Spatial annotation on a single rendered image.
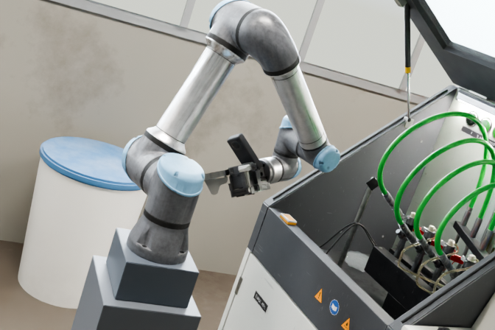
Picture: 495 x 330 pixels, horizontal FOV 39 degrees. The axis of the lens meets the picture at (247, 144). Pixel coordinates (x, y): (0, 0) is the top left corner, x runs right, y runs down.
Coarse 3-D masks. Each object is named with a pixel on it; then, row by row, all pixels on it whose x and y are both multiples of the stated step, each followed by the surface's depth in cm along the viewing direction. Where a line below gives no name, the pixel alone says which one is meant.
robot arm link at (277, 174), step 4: (268, 160) 196; (272, 160) 197; (276, 160) 198; (272, 164) 195; (276, 164) 196; (280, 164) 197; (272, 168) 195; (276, 168) 196; (280, 168) 197; (276, 172) 195; (280, 172) 197; (276, 176) 196; (280, 176) 197; (272, 180) 195; (276, 180) 198
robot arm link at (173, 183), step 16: (160, 160) 166; (176, 160) 168; (192, 160) 171; (144, 176) 169; (160, 176) 163; (176, 176) 162; (192, 176) 164; (144, 192) 172; (160, 192) 164; (176, 192) 162; (192, 192) 164; (160, 208) 164; (176, 208) 164; (192, 208) 167
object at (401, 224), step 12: (456, 144) 182; (432, 156) 180; (492, 156) 190; (420, 168) 179; (492, 168) 192; (408, 180) 179; (492, 180) 193; (492, 192) 194; (396, 204) 181; (396, 216) 183; (480, 216) 196; (408, 228) 186
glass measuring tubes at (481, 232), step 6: (492, 204) 205; (492, 210) 205; (486, 216) 206; (492, 216) 207; (486, 222) 206; (480, 228) 207; (486, 228) 207; (480, 234) 207; (492, 234) 204; (480, 240) 208; (492, 240) 205; (492, 246) 205; (468, 252) 210; (492, 252) 202
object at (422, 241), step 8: (480, 160) 177; (488, 160) 178; (464, 168) 175; (448, 176) 174; (440, 184) 173; (432, 192) 173; (424, 200) 173; (416, 216) 174; (416, 224) 175; (416, 232) 176; (488, 232) 188; (424, 240) 178; (488, 240) 188; (424, 248) 179; (480, 248) 189; (432, 256) 181
